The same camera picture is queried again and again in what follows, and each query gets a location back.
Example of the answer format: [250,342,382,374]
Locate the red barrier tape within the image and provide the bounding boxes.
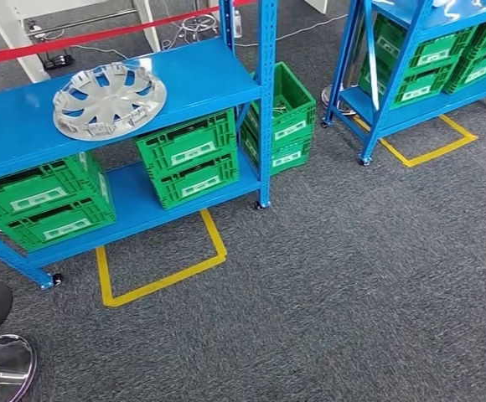
[0,0,256,69]

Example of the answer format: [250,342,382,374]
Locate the white floor cable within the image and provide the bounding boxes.
[234,13,348,49]

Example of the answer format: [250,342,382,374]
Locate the yellow floor tape square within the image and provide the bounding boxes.
[354,113,478,168]

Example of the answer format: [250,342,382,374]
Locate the blue metal shelf rack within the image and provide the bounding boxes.
[321,0,486,167]
[0,0,278,291]

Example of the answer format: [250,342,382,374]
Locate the chrome round stool base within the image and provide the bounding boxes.
[321,83,357,116]

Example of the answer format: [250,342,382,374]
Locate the green plastic crate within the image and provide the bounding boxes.
[239,62,317,178]
[0,152,117,254]
[441,15,486,95]
[135,109,240,211]
[358,13,476,111]

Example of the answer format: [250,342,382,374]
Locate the black floor device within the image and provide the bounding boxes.
[41,50,76,71]

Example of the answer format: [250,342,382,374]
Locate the grey plastic hubcap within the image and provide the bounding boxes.
[52,62,168,142]

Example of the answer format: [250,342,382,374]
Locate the tangled white cable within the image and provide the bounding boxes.
[161,0,219,51]

